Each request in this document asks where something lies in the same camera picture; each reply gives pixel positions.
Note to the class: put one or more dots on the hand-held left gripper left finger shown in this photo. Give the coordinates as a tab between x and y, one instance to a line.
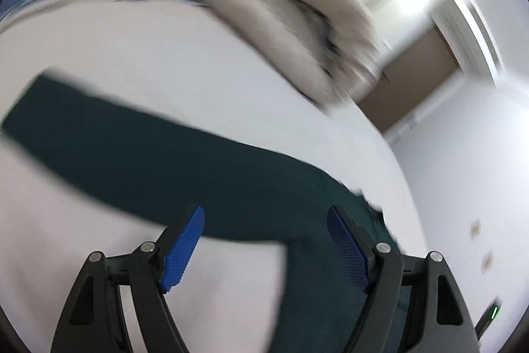
182	249

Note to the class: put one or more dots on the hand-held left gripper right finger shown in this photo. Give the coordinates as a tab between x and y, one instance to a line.
349	249

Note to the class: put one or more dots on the dark green garment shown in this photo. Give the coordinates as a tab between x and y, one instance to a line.
186	171

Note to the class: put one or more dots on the brown door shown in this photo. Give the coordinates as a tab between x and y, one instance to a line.
413	80

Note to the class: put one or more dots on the white bed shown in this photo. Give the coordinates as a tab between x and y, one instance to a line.
144	47

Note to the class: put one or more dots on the beige wall socket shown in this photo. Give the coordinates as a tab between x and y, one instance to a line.
476	227
488	260

